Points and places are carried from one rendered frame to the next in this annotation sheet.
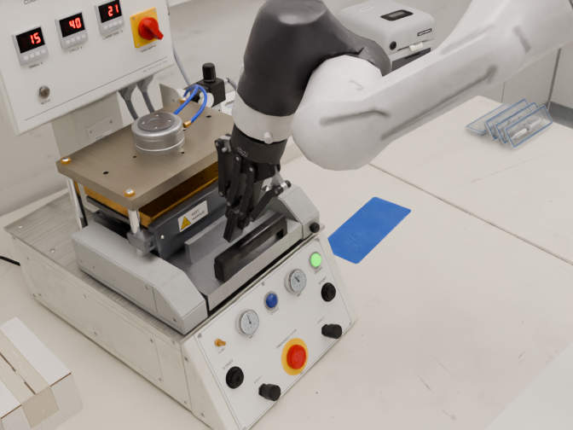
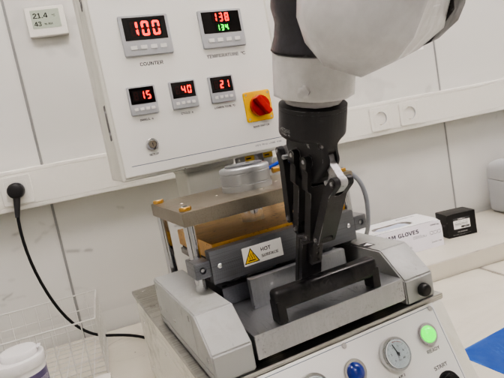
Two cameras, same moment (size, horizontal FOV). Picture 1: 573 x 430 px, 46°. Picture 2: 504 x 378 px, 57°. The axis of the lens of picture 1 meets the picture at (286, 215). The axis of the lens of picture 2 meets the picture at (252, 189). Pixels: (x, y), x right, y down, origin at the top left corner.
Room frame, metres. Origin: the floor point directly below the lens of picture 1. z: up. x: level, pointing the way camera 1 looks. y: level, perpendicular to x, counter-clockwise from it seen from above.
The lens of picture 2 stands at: (0.30, -0.12, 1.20)
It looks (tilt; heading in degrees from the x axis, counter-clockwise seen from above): 7 degrees down; 25
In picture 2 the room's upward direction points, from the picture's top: 11 degrees counter-clockwise
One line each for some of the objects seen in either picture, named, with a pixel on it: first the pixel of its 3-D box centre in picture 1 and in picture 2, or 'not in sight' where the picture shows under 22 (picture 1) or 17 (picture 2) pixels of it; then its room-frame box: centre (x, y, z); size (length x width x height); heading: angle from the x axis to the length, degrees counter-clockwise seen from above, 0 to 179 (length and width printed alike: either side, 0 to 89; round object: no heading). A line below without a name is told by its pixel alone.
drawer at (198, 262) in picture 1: (191, 223); (277, 278); (0.91, 0.16, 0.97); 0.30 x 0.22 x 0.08; 49
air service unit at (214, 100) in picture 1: (205, 105); not in sight; (1.20, 0.15, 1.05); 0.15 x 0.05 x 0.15; 139
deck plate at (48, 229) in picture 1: (162, 227); (259, 293); (0.97, 0.22, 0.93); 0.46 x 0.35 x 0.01; 49
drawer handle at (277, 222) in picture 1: (251, 245); (326, 287); (0.82, 0.06, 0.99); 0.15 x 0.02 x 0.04; 139
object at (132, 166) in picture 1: (158, 146); (253, 199); (0.98, 0.21, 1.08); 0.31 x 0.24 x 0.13; 139
